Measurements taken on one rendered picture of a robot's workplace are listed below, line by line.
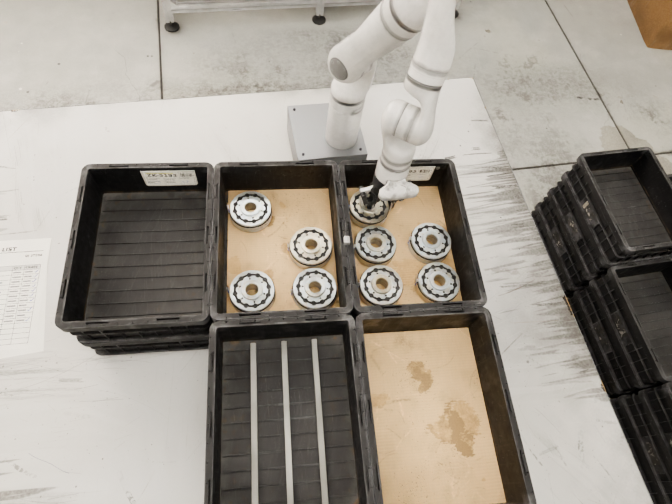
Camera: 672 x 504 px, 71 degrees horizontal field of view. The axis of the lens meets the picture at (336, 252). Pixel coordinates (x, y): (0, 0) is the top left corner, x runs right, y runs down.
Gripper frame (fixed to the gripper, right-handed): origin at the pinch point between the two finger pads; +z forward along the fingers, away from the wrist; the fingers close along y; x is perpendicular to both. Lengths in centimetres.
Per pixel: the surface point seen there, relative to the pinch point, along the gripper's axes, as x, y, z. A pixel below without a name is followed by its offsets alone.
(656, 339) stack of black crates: 39, -99, 48
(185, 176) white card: -12.4, 47.2, -4.4
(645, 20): -155, -224, 79
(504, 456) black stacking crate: 63, -11, -1
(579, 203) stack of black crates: -12, -85, 37
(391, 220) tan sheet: 3.5, -2.5, 2.3
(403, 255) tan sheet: 13.8, -3.0, 2.3
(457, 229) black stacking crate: 11.6, -16.2, -3.6
